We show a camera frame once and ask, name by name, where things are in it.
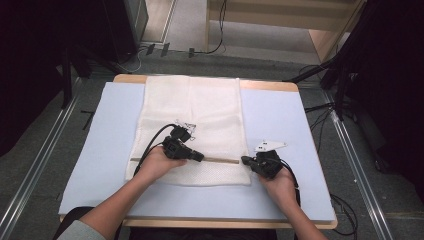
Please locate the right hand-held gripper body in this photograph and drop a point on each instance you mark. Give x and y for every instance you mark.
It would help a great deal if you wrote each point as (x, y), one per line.
(268, 163)

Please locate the black metal stand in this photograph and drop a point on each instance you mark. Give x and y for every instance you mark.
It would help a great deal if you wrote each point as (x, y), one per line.
(340, 76)
(67, 76)

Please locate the white towel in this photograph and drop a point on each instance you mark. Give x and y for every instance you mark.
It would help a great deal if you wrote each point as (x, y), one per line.
(206, 106)

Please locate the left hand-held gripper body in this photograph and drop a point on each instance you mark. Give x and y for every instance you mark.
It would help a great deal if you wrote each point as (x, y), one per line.
(176, 146)

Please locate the light blue table mat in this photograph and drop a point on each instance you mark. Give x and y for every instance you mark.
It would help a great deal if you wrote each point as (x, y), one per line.
(280, 116)

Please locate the person's right hand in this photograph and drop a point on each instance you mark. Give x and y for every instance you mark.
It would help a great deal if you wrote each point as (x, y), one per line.
(283, 188)

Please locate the black curtain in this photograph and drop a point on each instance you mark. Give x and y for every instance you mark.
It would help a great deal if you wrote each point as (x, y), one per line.
(396, 83)
(26, 66)

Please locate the grey sleeve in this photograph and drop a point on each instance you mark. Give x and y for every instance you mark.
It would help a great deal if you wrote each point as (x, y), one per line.
(80, 231)

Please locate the light wooden shelf unit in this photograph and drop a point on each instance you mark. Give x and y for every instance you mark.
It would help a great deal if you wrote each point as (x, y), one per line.
(276, 16)

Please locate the black cabinet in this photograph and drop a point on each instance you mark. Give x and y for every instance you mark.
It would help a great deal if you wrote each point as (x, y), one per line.
(125, 26)

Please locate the person's left hand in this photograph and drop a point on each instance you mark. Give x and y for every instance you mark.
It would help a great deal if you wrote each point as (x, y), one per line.
(158, 165)

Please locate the metal floor rail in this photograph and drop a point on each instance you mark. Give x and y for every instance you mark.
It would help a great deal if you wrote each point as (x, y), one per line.
(36, 166)
(356, 166)

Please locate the wooden table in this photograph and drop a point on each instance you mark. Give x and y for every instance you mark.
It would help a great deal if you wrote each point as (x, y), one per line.
(266, 85)

